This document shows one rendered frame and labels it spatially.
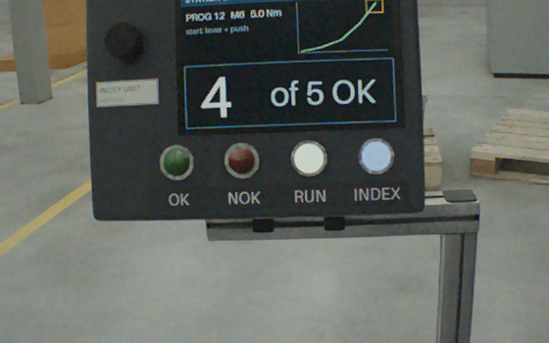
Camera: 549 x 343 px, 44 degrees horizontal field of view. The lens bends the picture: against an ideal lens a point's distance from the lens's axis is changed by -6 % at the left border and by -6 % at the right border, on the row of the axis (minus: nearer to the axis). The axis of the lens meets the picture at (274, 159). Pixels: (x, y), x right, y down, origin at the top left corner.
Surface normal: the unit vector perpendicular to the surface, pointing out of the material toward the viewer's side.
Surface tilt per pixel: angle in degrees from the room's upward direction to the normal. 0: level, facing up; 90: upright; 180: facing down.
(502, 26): 90
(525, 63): 90
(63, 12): 90
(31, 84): 90
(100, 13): 75
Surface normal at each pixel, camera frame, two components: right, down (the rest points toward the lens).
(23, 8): -0.25, 0.30
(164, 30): -0.09, 0.04
